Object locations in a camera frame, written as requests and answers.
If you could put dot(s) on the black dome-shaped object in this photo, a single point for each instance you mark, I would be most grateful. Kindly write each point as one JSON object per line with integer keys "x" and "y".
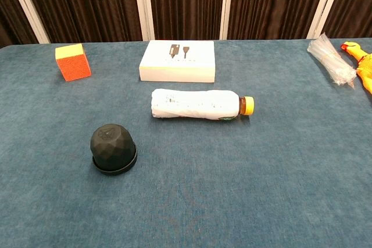
{"x": 112, "y": 149}

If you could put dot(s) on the white-labelled bottle with yellow cap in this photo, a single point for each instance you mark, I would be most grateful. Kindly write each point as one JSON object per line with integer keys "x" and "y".
{"x": 197, "y": 104}

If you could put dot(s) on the white flat printed box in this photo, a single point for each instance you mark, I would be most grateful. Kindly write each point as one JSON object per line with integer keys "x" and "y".
{"x": 177, "y": 69}

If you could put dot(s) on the blue table cloth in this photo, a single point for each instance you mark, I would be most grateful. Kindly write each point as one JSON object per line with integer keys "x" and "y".
{"x": 232, "y": 172}

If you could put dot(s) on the dark brown pleated curtain panel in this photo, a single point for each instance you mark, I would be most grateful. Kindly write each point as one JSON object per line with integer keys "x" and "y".
{"x": 8, "y": 12}
{"x": 81, "y": 4}
{"x": 186, "y": 4}
{"x": 273, "y": 4}
{"x": 354, "y": 4}

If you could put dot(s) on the orange and yellow cube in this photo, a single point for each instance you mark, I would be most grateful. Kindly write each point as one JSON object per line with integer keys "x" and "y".
{"x": 74, "y": 66}

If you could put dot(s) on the yellow rubber chicken toy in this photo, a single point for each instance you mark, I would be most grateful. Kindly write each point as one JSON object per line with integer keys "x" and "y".
{"x": 364, "y": 68}

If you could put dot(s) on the white partition frame post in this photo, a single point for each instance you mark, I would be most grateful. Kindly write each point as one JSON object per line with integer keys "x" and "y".
{"x": 226, "y": 4}
{"x": 143, "y": 4}
{"x": 26, "y": 4}
{"x": 322, "y": 4}

